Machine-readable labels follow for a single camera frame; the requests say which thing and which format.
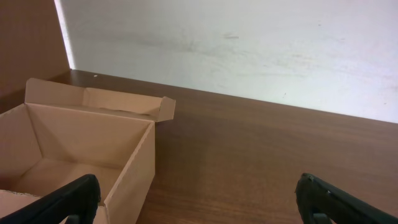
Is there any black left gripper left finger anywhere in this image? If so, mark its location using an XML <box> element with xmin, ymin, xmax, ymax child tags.
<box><xmin>1</xmin><ymin>174</ymin><xmax>101</xmax><ymax>224</ymax></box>

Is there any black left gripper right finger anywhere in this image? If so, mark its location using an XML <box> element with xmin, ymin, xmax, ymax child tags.
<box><xmin>295</xmin><ymin>173</ymin><xmax>397</xmax><ymax>224</ymax></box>

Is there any brown cardboard box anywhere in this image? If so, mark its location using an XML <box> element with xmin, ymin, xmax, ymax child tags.
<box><xmin>1</xmin><ymin>78</ymin><xmax>175</xmax><ymax>223</ymax></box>

